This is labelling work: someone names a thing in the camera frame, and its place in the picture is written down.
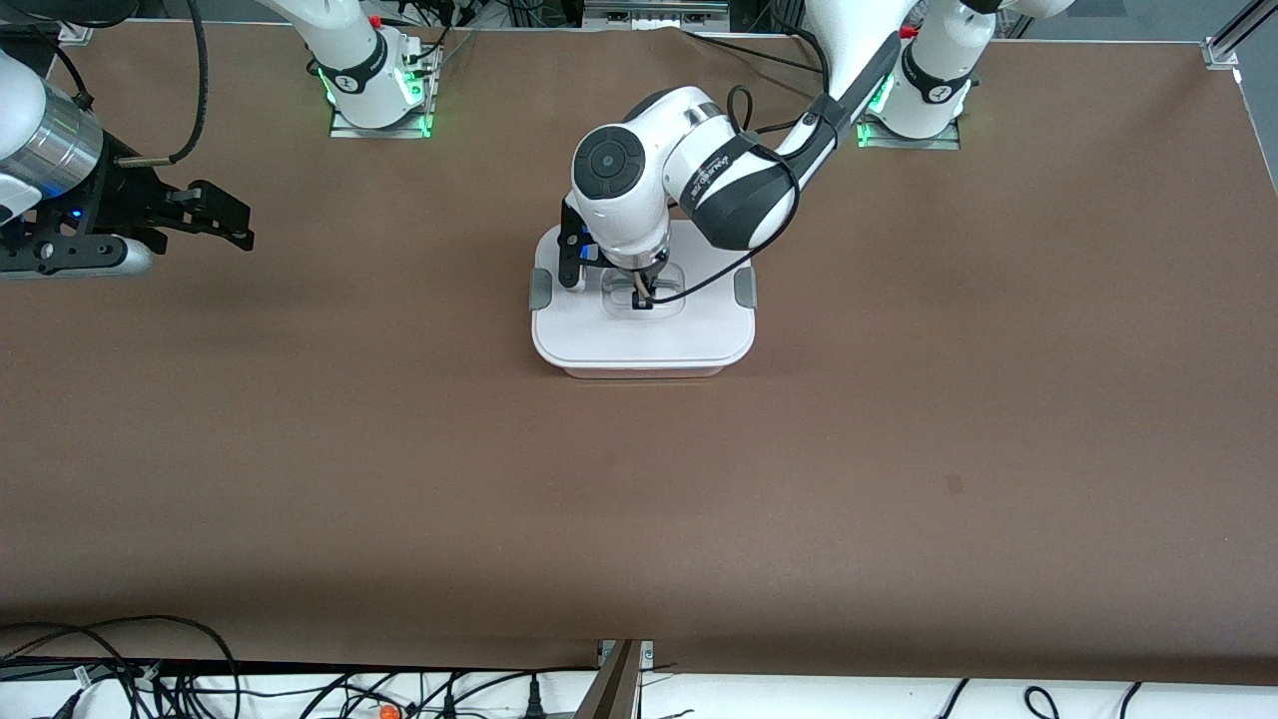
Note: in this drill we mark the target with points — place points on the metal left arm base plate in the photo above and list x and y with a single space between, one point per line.
899 142

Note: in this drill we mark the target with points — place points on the aluminium profile post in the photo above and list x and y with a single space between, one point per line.
614 689

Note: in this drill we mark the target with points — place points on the translucent pink plastic box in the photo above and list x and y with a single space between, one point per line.
644 371

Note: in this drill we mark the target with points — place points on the aluminium corner bracket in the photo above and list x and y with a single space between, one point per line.
70 35

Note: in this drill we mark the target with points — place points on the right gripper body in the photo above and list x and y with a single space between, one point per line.
128 200

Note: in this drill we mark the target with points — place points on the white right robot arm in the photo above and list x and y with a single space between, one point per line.
349 60

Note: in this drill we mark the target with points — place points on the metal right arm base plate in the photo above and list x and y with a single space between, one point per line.
399 125

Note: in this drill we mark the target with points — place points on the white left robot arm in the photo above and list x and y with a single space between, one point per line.
639 200

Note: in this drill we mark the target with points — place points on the brown table cover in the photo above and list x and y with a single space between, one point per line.
639 519

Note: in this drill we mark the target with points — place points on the aluminium corner profile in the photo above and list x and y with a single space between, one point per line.
1233 35

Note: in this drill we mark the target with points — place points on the white box lid grey clips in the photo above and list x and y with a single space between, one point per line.
639 340

